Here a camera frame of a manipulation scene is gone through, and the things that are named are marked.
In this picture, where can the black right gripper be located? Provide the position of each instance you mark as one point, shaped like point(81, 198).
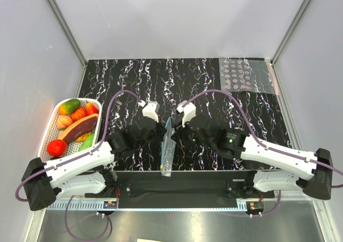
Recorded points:
point(179, 136)

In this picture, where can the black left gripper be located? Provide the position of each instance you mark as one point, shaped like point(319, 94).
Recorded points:
point(160, 129)

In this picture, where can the clear zip bag blue zipper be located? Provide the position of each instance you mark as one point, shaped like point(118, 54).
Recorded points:
point(167, 150)

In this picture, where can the green orange mango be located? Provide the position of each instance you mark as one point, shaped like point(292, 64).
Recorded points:
point(69, 107)

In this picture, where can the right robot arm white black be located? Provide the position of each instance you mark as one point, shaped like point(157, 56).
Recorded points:
point(309, 172)

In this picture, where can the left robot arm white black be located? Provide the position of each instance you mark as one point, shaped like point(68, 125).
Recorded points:
point(42, 181)

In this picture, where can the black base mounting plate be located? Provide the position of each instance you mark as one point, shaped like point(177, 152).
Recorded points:
point(183, 190)

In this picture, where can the red pepper toy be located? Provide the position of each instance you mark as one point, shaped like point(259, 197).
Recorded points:
point(91, 109)

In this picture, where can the green vegetable toy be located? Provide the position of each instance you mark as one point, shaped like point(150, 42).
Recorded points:
point(88, 142)

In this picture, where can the yellow orange fruit toy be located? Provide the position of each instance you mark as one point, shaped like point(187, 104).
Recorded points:
point(83, 137)

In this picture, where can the orange pumpkin toy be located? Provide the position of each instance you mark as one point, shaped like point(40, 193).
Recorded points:
point(78, 114)

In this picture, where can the clear bags pink dots stack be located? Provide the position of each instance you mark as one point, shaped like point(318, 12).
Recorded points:
point(247, 75)

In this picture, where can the left connector board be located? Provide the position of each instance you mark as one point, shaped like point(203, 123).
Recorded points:
point(110, 204)

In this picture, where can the connector board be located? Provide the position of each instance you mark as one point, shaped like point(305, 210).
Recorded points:
point(256, 207)
point(110, 204)

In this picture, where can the peach toy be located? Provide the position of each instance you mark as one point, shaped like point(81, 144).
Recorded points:
point(63, 121)

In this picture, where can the red tomato toy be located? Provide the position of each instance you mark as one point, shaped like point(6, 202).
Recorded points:
point(57, 148)

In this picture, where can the right connector board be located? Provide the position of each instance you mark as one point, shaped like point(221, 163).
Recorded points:
point(256, 207)

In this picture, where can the purple eggplant toy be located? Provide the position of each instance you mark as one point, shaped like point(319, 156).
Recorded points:
point(53, 159)

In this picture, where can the white plastic basket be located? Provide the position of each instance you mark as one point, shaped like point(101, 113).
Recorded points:
point(52, 132)

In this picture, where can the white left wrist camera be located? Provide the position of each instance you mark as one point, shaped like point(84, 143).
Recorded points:
point(150, 110)

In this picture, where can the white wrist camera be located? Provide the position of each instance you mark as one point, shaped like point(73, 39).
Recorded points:
point(150, 110)
point(188, 111)

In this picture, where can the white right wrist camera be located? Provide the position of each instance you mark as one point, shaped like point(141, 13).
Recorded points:
point(188, 111)

